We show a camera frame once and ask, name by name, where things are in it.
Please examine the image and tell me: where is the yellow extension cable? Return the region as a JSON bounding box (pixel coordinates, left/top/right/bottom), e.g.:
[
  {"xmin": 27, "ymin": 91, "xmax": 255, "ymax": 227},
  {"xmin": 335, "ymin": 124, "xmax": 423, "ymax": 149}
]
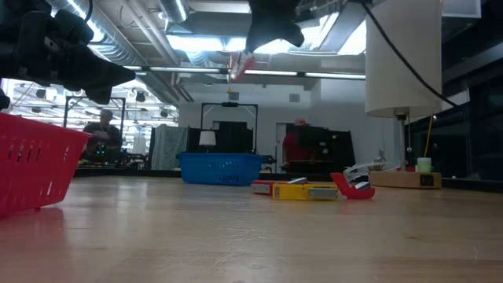
[{"xmin": 423, "ymin": 115, "xmax": 435, "ymax": 158}]

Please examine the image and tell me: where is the white shade wooden base lamp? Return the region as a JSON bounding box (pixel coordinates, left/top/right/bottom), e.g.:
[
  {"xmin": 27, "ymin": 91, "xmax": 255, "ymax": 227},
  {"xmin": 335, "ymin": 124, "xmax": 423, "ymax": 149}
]
[{"xmin": 365, "ymin": 0, "xmax": 443, "ymax": 190}]

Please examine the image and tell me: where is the ceiling strip light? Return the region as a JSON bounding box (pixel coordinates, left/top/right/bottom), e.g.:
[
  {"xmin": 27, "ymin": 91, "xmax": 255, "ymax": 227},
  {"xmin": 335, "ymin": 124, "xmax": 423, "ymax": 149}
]
[{"xmin": 125, "ymin": 65, "xmax": 366, "ymax": 81}]

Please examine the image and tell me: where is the black cabinet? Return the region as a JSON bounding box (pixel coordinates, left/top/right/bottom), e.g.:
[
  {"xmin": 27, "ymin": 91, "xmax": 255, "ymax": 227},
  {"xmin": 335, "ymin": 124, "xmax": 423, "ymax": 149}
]
[{"xmin": 285, "ymin": 123, "xmax": 357, "ymax": 174}]

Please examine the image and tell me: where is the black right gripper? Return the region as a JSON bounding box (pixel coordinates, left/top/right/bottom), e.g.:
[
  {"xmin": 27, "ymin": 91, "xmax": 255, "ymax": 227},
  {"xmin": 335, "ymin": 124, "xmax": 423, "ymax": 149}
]
[{"xmin": 244, "ymin": 0, "xmax": 306, "ymax": 54}]

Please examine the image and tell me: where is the blue plastic basket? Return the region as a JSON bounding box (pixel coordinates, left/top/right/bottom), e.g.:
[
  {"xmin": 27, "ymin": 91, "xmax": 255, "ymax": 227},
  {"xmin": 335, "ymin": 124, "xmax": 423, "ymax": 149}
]
[{"xmin": 176, "ymin": 152, "xmax": 266, "ymax": 186}]

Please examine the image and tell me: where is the pink staple remover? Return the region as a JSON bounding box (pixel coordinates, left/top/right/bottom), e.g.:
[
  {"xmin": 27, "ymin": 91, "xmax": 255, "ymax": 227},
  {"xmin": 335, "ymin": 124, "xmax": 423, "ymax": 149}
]
[{"xmin": 229, "ymin": 52, "xmax": 259, "ymax": 83}]

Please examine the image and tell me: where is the green wipes canister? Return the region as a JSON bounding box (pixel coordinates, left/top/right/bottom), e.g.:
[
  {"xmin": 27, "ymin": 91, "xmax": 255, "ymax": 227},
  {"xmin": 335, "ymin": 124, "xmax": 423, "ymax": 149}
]
[{"xmin": 416, "ymin": 156, "xmax": 432, "ymax": 174}]

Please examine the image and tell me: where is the small white lamp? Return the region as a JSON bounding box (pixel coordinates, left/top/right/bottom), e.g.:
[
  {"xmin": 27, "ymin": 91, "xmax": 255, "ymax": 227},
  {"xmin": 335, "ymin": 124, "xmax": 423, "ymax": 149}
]
[{"xmin": 199, "ymin": 130, "xmax": 218, "ymax": 154}]

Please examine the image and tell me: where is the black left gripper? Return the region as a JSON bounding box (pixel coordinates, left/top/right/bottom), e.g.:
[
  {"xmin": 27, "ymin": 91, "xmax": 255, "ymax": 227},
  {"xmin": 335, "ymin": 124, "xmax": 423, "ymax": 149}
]
[{"xmin": 11, "ymin": 9, "xmax": 137, "ymax": 105}]

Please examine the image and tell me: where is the grey cloth cover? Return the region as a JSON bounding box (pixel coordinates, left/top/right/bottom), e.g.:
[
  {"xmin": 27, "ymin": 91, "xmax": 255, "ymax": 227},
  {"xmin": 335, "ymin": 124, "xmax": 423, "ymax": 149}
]
[{"xmin": 151, "ymin": 124, "xmax": 190, "ymax": 171}]

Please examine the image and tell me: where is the red plastic basket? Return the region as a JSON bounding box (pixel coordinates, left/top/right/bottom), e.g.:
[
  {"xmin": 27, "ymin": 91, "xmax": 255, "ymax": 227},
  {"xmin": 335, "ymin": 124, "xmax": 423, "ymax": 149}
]
[{"xmin": 0, "ymin": 112, "xmax": 92, "ymax": 219}]

